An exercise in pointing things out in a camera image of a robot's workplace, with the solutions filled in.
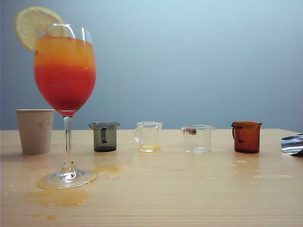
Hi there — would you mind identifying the beige paper cup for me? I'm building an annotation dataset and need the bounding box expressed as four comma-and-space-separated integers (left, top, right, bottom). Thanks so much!
15, 109, 55, 155

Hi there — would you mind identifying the smoky grey glass measuring cup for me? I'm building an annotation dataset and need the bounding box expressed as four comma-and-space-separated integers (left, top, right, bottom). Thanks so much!
89, 122, 121, 152

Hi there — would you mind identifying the clear graduated measuring cup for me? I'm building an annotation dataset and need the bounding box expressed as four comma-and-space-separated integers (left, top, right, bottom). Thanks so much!
179, 125, 216, 154

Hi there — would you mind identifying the wine glass with orange-red drink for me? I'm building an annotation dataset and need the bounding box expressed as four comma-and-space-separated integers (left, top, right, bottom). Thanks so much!
33, 23, 98, 189

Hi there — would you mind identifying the large orange juice puddle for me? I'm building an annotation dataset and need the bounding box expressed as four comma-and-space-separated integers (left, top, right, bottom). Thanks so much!
23, 187, 91, 207

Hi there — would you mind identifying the shiny silver metal object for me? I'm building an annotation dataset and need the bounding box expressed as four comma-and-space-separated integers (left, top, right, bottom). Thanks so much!
280, 132, 303, 156

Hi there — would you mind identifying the small orange juice stain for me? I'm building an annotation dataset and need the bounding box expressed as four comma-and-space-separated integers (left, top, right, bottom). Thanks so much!
91, 164, 124, 176

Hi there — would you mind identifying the amber glass measuring cup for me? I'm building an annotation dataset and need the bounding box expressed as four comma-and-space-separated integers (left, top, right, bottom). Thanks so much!
231, 121, 263, 153

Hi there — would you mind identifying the clear cup with yellow residue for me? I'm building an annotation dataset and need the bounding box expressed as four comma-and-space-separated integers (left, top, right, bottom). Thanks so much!
134, 121, 163, 153

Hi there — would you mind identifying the yellow lemon slice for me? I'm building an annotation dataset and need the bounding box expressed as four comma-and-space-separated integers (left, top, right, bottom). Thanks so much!
15, 6, 70, 51

